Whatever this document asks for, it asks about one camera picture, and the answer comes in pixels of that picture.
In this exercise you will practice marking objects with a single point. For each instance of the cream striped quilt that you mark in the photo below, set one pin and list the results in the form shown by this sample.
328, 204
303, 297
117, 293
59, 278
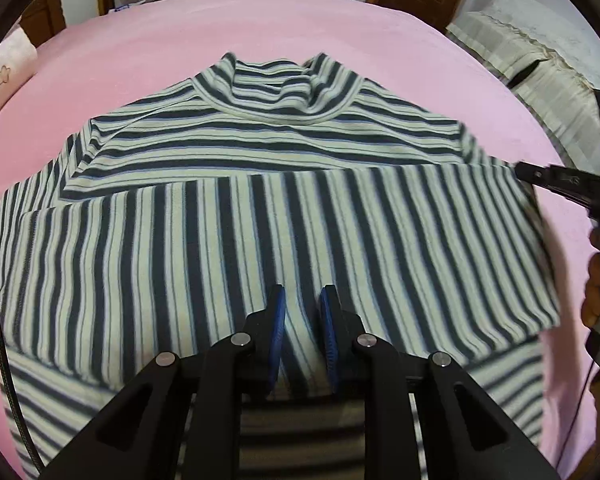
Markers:
540, 65

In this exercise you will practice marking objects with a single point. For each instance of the wooden headboard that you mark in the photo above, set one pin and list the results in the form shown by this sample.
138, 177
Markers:
42, 12

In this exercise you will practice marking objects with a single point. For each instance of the pink bed sheet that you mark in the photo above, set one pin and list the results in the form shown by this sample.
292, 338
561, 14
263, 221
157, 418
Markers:
130, 55

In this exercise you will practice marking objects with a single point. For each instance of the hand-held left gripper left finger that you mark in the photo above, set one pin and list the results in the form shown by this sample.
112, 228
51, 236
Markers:
278, 321

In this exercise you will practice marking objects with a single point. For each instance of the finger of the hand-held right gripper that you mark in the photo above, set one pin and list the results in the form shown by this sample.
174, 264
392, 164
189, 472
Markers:
555, 177

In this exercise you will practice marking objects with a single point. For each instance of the striped turtleneck shirt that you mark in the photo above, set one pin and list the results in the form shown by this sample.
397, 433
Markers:
230, 200

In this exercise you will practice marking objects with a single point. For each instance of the person's right hand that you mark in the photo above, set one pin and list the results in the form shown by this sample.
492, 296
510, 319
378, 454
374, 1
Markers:
594, 285

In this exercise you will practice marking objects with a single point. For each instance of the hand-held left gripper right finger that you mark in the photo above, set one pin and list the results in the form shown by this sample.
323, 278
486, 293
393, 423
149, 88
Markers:
328, 331

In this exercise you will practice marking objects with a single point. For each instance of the pink flower pillow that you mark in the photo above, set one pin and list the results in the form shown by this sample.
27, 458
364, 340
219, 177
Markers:
2, 72

